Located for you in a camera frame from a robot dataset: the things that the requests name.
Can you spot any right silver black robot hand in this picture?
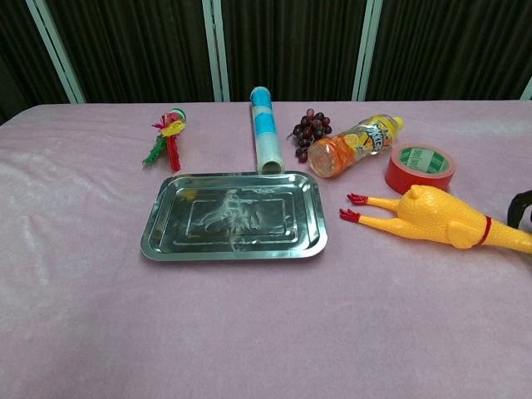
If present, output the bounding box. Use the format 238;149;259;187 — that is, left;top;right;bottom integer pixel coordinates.
506;191;532;230

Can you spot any orange rubber toy chicken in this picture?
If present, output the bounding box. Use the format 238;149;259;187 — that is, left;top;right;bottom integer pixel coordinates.
338;183;532;254

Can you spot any rectangular metal tray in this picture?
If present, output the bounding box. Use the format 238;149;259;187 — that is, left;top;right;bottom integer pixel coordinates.
140;171;327;263

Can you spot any colourful feather toy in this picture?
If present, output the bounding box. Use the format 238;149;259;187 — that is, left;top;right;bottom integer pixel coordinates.
142;107;188;173

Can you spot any red tape roll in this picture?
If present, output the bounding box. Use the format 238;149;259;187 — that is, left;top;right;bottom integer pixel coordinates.
384;143;459;195

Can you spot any orange drink plastic bottle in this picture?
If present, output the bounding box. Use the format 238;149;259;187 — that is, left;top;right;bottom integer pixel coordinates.
307;114;406;180

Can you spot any purple plastic grape bunch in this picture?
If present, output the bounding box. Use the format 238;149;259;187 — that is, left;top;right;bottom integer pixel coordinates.
290;108;333;164

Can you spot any blue clear cling film roll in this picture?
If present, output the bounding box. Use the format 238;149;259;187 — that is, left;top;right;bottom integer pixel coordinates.
249;86;286;175

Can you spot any pink velvet table cloth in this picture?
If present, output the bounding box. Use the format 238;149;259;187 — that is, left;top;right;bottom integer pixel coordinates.
0;99;532;399

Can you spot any dark pleated screen curtain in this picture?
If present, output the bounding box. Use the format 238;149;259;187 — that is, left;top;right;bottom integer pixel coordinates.
0;0;532;125

